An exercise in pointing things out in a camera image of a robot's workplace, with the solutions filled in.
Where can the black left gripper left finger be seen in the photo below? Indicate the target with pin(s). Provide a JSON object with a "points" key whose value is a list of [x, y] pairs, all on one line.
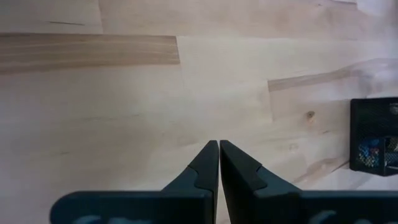
{"points": [[205, 168]]}

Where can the black mesh desk organizer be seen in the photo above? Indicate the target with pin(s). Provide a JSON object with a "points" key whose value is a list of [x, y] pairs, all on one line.
{"points": [[367, 124]]}

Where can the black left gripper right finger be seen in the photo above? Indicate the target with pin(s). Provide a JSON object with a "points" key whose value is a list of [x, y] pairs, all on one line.
{"points": [[242, 174]]}

